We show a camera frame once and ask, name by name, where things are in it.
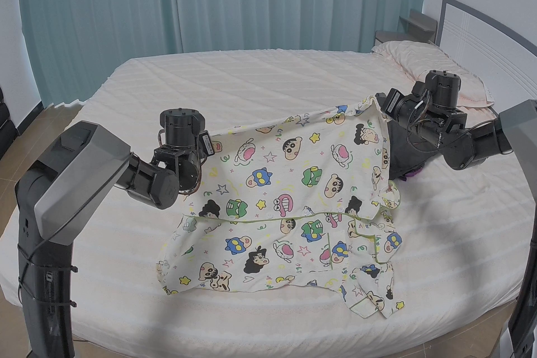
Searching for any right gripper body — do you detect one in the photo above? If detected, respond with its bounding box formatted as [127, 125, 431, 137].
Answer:
[390, 93, 426, 133]

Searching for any white printed pyjama top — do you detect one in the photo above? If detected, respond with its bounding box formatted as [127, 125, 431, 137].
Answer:
[156, 94, 407, 320]

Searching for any bed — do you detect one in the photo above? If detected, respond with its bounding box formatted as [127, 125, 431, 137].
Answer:
[0, 0, 537, 348]

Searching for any black garment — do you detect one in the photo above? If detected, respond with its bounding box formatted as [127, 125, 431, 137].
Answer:
[385, 113, 451, 182]

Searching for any cream pillow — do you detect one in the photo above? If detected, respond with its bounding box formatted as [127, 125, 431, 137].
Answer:
[371, 39, 496, 109]

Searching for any grey bedside table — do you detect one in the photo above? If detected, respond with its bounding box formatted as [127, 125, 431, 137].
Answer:
[374, 9, 438, 46]

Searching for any black slatted furniture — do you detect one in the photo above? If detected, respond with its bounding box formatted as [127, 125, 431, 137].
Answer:
[0, 86, 20, 159]

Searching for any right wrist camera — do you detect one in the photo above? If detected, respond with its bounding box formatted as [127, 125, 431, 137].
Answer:
[383, 87, 404, 114]

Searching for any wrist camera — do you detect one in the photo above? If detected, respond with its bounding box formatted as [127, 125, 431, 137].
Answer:
[196, 131, 217, 158]
[383, 87, 404, 114]

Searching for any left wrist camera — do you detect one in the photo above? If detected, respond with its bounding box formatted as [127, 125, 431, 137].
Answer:
[196, 131, 217, 158]

